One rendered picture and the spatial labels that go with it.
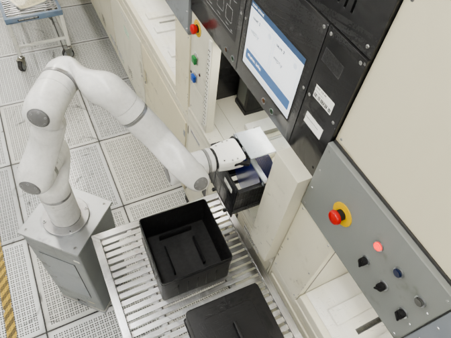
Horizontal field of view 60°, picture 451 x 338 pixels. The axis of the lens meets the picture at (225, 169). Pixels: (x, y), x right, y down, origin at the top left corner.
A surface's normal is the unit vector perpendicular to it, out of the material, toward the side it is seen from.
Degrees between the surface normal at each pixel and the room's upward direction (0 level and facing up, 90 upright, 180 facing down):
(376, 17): 90
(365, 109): 90
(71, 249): 0
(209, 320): 0
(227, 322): 0
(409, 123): 90
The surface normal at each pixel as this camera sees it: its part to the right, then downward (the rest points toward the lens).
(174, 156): -0.02, -0.04
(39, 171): 0.21, 0.50
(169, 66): 0.10, -0.60
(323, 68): -0.90, 0.29
